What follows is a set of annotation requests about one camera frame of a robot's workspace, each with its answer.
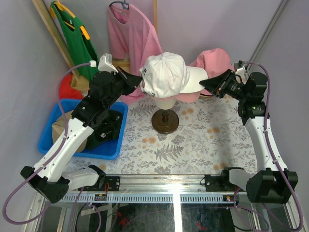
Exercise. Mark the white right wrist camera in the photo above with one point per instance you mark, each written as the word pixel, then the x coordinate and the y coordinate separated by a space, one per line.
pixel 240 69

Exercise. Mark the beige straw hat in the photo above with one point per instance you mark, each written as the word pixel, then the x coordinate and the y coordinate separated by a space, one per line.
pixel 206 96

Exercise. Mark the red cloth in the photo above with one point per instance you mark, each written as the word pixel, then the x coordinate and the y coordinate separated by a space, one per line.
pixel 66 91

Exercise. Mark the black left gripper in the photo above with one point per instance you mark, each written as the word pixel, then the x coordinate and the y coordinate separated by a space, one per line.
pixel 122 80

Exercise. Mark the floral table mat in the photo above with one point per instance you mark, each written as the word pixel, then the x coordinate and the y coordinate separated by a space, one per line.
pixel 210 136

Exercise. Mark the beige mannequin head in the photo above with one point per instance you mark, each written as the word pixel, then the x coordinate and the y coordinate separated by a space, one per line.
pixel 165 103

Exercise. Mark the dark round mannequin stand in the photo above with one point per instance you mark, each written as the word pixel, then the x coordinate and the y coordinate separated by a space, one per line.
pixel 165 121

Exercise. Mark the pink t-shirt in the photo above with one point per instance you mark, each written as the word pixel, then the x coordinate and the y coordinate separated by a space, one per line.
pixel 132 36

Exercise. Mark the green tank top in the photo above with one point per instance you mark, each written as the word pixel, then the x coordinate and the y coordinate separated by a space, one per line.
pixel 81 50

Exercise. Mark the pink bucket hat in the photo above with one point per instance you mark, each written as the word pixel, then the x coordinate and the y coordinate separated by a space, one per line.
pixel 215 62

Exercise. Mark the beige cap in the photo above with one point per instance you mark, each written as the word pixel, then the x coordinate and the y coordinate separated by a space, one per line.
pixel 62 128

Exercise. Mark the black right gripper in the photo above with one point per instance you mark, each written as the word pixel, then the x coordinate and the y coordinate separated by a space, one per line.
pixel 217 85

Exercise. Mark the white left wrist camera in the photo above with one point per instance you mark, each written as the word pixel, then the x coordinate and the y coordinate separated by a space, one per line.
pixel 104 64

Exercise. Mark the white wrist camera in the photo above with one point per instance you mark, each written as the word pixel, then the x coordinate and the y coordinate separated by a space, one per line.
pixel 104 64
pixel 240 69

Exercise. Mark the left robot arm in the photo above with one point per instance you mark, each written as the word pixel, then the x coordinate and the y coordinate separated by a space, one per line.
pixel 48 176

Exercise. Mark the blue plastic bin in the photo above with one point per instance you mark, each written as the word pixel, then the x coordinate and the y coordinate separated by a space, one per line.
pixel 106 151

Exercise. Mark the yellow hanger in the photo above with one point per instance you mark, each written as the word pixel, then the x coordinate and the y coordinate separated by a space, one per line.
pixel 64 8

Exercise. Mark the wooden clothes rack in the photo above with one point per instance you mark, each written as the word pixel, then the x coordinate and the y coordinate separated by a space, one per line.
pixel 78 82

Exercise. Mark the blue-grey hanger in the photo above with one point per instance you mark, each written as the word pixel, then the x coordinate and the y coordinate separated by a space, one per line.
pixel 124 4

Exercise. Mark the aluminium mounting rail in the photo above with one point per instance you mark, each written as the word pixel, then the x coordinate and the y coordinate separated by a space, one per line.
pixel 151 184

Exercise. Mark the green and white baseball cap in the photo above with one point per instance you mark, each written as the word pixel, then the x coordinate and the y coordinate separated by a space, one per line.
pixel 107 131

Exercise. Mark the aluminium corner post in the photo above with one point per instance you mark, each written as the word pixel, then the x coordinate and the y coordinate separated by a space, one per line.
pixel 276 16

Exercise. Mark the pink baseball cap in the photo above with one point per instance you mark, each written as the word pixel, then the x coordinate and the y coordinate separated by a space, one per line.
pixel 187 97

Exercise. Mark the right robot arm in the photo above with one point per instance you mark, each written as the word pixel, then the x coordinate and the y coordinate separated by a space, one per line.
pixel 263 145

